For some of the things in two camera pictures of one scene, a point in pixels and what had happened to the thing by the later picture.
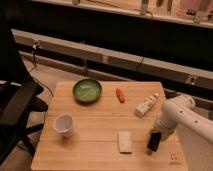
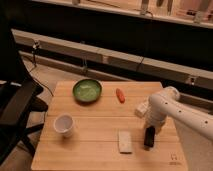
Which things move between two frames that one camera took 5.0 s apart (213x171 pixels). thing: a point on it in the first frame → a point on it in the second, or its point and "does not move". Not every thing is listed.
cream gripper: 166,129 → 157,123
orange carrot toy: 120,96 does not move
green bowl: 87,90 does not move
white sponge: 125,142 does not move
